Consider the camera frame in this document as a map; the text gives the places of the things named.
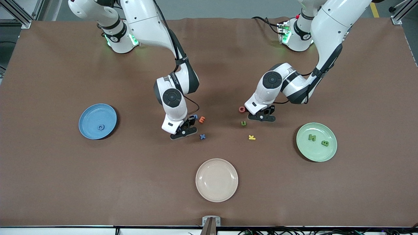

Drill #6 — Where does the white table frame rail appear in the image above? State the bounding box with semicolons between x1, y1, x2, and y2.
0;226;418;235

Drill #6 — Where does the beige plate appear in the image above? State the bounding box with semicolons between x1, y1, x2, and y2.
195;158;239;203

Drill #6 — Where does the black base power cable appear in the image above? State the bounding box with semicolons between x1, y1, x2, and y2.
251;16;282;35

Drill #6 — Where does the green plate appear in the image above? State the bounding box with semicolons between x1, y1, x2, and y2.
296;122;338;163

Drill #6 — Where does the grey metal camera bracket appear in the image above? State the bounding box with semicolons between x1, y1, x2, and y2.
202;216;221;235

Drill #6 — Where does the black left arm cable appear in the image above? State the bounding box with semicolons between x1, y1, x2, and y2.
274;42;343;105

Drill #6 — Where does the blue plate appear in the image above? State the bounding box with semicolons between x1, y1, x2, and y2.
78;103;117;140

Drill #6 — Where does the aluminium frame profile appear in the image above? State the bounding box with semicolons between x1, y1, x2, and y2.
0;0;44;29
389;0;412;26

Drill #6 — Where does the brown table cover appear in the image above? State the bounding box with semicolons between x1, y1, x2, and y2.
0;16;418;227

